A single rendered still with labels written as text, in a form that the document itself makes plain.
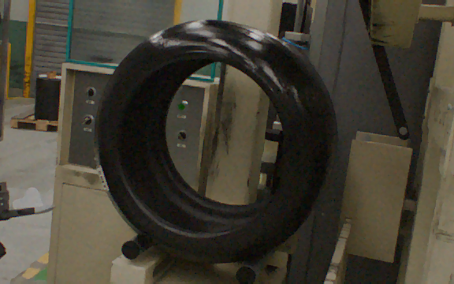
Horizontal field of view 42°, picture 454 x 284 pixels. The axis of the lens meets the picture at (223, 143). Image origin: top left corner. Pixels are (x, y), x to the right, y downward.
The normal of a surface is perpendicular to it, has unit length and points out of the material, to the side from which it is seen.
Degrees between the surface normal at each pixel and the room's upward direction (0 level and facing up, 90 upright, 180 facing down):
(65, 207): 90
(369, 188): 90
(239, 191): 90
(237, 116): 90
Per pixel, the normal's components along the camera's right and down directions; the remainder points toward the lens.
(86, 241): -0.28, 0.13
